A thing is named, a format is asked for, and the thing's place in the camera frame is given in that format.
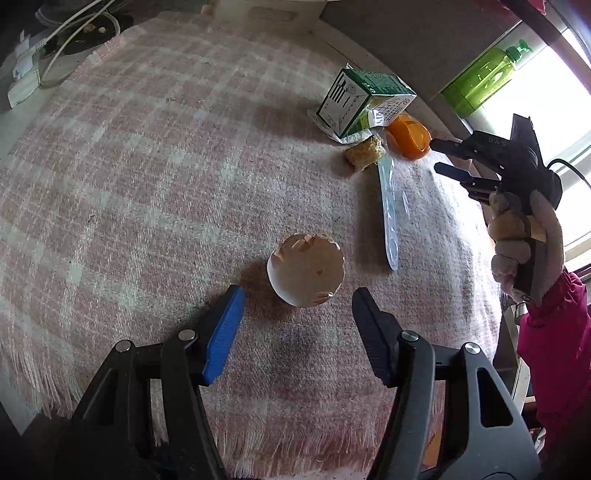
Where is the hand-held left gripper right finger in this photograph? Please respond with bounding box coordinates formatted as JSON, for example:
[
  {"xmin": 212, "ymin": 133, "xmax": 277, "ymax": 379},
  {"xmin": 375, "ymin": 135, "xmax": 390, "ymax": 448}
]
[{"xmin": 352, "ymin": 287, "xmax": 541, "ymax": 480}]

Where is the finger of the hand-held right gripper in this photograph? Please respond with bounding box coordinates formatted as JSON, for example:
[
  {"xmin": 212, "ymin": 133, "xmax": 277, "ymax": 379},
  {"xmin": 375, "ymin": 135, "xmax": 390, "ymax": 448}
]
[
  {"xmin": 429, "ymin": 133, "xmax": 482, "ymax": 158},
  {"xmin": 434, "ymin": 161, "xmax": 502, "ymax": 200}
]

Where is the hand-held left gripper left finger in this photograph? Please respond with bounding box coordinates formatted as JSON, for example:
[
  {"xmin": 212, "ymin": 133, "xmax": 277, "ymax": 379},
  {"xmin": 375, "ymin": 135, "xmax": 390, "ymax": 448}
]
[{"xmin": 55, "ymin": 284, "xmax": 246, "ymax": 480}]

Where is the orange plastic cup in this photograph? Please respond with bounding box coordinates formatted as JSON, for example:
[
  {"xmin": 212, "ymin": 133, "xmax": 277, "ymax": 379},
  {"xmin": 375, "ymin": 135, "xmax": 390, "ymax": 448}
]
[{"xmin": 385, "ymin": 114, "xmax": 431, "ymax": 161}]

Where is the clear plastic strip wrapper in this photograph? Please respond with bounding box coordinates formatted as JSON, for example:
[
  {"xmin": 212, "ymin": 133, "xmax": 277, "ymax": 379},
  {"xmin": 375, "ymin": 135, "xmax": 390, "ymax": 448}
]
[{"xmin": 376, "ymin": 154, "xmax": 411, "ymax": 272}]

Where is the beige food scrap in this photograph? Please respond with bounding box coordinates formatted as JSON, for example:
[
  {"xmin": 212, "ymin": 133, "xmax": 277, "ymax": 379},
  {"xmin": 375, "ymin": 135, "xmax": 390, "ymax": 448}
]
[{"xmin": 344, "ymin": 134, "xmax": 386, "ymax": 174}]

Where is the broken eggshell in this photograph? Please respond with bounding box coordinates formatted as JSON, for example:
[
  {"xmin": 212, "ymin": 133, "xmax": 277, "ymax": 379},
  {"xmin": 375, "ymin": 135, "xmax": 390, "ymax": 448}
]
[{"xmin": 266, "ymin": 233, "xmax": 346, "ymax": 308}]

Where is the green white milk carton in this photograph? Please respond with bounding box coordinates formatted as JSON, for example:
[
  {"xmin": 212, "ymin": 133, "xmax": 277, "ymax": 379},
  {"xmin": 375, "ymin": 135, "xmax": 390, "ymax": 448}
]
[{"xmin": 308, "ymin": 65, "xmax": 417, "ymax": 145}]

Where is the person's right forearm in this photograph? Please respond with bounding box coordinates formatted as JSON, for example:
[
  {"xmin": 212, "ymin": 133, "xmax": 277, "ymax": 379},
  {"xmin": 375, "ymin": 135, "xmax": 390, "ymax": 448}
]
[{"xmin": 517, "ymin": 270, "xmax": 591, "ymax": 480}]

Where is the person's right hand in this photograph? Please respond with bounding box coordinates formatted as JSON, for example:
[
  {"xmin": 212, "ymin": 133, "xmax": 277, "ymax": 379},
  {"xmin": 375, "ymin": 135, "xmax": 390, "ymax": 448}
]
[{"xmin": 487, "ymin": 189, "xmax": 567, "ymax": 302}]

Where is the green soap pump bottle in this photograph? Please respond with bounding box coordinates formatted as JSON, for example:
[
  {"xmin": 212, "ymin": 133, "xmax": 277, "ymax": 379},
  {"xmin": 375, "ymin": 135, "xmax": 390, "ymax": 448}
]
[{"xmin": 441, "ymin": 39, "xmax": 534, "ymax": 117}]

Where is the wooden board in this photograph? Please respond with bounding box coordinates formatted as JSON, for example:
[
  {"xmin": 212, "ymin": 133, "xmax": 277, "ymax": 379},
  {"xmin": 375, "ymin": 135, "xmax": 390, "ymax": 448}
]
[{"xmin": 420, "ymin": 427, "xmax": 446, "ymax": 468}]

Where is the pink plaid fringed cloth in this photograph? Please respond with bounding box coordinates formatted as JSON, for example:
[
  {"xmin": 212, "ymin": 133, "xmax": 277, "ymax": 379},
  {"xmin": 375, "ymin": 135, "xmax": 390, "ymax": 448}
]
[{"xmin": 0, "ymin": 16, "xmax": 504, "ymax": 467}]

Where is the white power strip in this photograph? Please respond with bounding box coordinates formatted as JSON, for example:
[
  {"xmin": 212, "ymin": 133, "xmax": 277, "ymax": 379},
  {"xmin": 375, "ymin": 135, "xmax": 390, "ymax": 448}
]
[{"xmin": 7, "ymin": 30, "xmax": 49, "ymax": 109}]

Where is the black round dish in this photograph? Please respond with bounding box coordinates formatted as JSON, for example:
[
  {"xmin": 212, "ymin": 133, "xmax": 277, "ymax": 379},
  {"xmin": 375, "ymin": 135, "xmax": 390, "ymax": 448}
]
[{"xmin": 44, "ymin": 7, "xmax": 122, "ymax": 58}]

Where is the black cable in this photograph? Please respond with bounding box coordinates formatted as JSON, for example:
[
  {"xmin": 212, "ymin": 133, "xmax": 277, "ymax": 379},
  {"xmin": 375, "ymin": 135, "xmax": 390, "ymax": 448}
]
[{"xmin": 547, "ymin": 159, "xmax": 591, "ymax": 190}]

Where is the white window frame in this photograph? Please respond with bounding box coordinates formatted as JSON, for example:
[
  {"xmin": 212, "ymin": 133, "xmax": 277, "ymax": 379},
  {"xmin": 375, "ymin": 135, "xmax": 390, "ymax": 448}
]
[{"xmin": 462, "ymin": 0, "xmax": 591, "ymax": 278}]

